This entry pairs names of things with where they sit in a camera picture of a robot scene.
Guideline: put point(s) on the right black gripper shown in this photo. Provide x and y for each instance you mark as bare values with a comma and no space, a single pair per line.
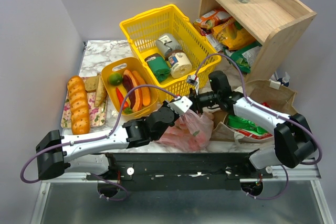
194,99

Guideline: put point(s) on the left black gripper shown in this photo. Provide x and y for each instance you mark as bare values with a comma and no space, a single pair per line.
182,114

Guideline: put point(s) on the braided toy bread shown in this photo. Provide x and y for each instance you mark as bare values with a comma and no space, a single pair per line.
146,97

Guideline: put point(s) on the brown burlap tote bag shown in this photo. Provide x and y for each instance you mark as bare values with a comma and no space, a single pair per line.
266,93

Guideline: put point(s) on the pink plastic grocery bag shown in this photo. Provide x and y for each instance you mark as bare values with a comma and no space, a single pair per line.
190,133

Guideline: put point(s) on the red snack bag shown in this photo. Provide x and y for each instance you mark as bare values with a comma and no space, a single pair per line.
258,137

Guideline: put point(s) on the green Chuba chips bag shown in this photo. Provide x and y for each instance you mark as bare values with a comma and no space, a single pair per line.
244,124

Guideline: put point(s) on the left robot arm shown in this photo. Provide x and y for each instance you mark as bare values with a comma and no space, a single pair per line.
56,151

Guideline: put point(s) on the green snack bag lower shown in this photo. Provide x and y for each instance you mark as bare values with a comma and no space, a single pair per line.
244,57

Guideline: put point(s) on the silver snack packet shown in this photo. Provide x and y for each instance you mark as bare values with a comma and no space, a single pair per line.
211,39

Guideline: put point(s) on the small yellow plastic bin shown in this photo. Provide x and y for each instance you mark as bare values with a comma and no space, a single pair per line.
125,67

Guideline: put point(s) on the yellow snack bag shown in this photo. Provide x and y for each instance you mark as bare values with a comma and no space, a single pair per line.
232,35

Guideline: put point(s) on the toy mango green yellow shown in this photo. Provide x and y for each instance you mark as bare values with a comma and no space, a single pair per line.
115,79

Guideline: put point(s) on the green toilet paper roll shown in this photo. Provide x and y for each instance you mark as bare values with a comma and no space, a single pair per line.
158,66

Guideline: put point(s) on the long toy baguette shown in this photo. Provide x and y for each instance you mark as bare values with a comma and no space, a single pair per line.
79,108

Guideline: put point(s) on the toy bread slice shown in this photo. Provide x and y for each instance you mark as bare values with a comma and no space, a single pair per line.
95,84

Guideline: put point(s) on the orange snack packet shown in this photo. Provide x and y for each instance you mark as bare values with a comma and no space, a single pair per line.
212,19

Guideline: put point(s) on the wooden shelf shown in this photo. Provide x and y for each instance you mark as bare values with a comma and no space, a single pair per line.
276,24

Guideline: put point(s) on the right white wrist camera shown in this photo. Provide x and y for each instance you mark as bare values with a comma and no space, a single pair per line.
193,80

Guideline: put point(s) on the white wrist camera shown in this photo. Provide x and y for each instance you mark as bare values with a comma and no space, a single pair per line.
193,80
180,105

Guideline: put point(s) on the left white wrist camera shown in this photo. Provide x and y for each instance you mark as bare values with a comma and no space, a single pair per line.
180,105

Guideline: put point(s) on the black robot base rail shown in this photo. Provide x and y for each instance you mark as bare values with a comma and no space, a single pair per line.
171,171

